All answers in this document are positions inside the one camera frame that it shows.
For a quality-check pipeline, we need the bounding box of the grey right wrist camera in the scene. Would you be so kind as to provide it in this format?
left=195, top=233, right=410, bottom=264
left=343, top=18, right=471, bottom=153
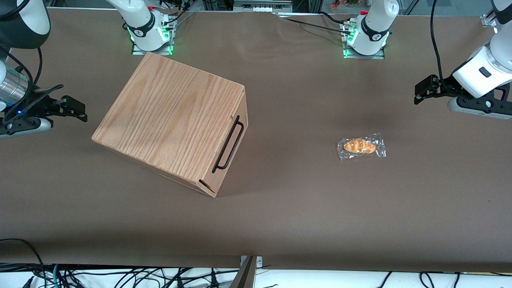
left=0, top=117, right=53, bottom=139

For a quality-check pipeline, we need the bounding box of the wooden drawer with black handle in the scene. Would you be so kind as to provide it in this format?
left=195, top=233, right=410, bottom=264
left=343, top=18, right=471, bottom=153
left=199, top=85, right=249, bottom=198

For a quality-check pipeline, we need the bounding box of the black cable on table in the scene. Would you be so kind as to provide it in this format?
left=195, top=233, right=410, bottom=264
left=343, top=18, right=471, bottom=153
left=276, top=11, right=349, bottom=32

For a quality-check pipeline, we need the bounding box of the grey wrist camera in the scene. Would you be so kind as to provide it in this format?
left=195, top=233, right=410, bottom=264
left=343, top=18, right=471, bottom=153
left=0, top=117, right=53, bottom=139
left=447, top=96, right=512, bottom=120

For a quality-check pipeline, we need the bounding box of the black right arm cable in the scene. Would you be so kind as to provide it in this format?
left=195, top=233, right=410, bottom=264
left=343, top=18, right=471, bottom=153
left=0, top=47, right=64, bottom=121

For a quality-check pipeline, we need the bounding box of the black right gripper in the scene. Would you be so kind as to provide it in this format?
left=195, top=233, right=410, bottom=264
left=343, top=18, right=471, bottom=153
left=3, top=95, right=88, bottom=124

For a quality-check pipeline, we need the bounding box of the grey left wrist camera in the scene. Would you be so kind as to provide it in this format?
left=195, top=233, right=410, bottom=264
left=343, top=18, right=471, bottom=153
left=447, top=96, right=512, bottom=120

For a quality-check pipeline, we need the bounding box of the bread roll in clear wrapper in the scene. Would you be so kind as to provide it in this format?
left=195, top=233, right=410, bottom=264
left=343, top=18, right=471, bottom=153
left=337, top=133, right=387, bottom=161

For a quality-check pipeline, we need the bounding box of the black looped cable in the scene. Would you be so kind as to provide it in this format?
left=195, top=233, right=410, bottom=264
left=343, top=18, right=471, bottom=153
left=0, top=238, right=46, bottom=281

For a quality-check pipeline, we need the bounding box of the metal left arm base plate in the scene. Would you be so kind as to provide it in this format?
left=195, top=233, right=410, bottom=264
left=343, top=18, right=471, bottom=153
left=341, top=21, right=386, bottom=60

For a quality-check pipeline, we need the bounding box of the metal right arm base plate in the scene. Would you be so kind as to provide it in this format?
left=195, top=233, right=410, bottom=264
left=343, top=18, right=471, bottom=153
left=131, top=17, right=176, bottom=56

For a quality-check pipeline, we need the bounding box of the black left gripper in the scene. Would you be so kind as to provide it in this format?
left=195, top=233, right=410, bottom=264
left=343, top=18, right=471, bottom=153
left=414, top=74, right=508, bottom=115

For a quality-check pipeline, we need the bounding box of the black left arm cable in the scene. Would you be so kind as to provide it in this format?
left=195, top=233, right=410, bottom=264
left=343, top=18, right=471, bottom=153
left=430, top=0, right=455, bottom=95

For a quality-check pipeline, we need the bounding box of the wooden drawer cabinet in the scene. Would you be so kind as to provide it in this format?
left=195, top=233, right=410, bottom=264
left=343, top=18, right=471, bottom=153
left=91, top=52, right=246, bottom=198

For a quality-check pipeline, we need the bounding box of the dark grey pole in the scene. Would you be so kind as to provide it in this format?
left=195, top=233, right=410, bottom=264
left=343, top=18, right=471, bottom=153
left=229, top=256, right=257, bottom=288

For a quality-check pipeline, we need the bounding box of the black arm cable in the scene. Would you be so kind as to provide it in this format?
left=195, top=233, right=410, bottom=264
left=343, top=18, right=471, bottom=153
left=0, top=47, right=64, bottom=121
left=430, top=0, right=455, bottom=95

